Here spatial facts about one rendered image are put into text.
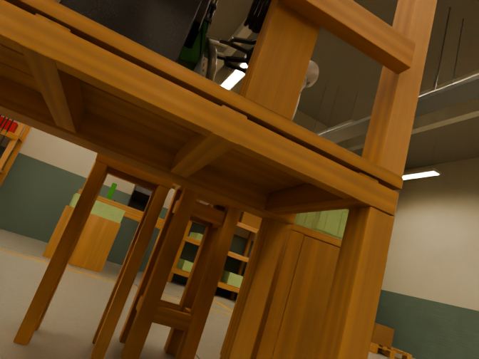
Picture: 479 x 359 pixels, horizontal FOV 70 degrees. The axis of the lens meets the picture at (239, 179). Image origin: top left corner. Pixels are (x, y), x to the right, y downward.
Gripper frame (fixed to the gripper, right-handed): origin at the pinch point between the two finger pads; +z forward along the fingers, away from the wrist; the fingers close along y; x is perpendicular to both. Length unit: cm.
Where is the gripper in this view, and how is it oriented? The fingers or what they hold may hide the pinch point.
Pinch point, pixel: (217, 48)
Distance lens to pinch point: 130.2
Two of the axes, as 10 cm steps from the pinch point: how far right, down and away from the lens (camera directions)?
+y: 3.0, -7.9, -5.3
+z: -9.3, -1.2, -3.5
